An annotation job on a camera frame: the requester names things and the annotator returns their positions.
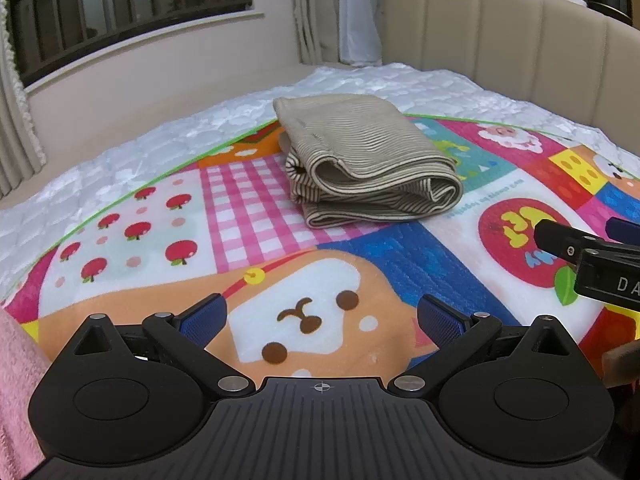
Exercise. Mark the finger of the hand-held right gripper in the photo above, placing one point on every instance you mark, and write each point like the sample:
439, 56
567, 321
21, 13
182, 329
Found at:
557, 237
622, 230

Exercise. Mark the beige curtain in corner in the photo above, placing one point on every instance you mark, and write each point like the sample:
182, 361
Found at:
315, 10

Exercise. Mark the colourful printed blanket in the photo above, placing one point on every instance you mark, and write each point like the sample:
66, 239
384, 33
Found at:
175, 240

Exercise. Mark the pale blue sheer curtain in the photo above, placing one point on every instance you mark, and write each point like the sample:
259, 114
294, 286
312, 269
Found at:
360, 15

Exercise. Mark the person's right hand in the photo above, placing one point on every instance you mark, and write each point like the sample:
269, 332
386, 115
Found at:
620, 362

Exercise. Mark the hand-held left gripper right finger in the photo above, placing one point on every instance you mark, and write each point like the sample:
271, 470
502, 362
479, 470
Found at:
442, 321

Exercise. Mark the beige striped pants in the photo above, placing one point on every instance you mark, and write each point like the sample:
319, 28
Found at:
360, 160

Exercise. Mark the beige curtain beside window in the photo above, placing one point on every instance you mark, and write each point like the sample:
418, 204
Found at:
17, 125

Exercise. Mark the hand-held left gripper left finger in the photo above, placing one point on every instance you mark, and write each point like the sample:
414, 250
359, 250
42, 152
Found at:
202, 319

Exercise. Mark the window with dark railing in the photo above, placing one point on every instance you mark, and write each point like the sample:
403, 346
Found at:
100, 10

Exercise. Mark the pink fluffy blanket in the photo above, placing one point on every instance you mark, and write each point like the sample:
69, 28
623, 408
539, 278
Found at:
17, 400

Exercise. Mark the white quilted mattress cover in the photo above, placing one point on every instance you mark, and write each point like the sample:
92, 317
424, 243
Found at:
150, 140

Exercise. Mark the beige padded headboard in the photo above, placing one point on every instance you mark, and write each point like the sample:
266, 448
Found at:
500, 45

